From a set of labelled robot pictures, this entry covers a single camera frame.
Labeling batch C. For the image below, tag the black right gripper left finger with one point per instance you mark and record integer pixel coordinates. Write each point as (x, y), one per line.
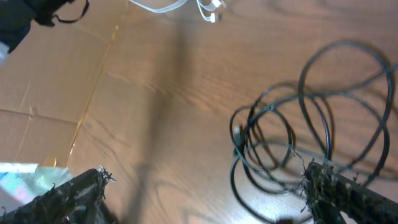
(80, 201)

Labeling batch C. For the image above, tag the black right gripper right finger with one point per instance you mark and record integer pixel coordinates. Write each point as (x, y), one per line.
(328, 194)

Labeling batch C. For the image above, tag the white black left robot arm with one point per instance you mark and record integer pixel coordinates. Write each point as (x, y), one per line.
(17, 15)

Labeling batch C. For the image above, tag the cardboard box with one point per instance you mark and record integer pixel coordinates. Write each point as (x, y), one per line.
(48, 81)

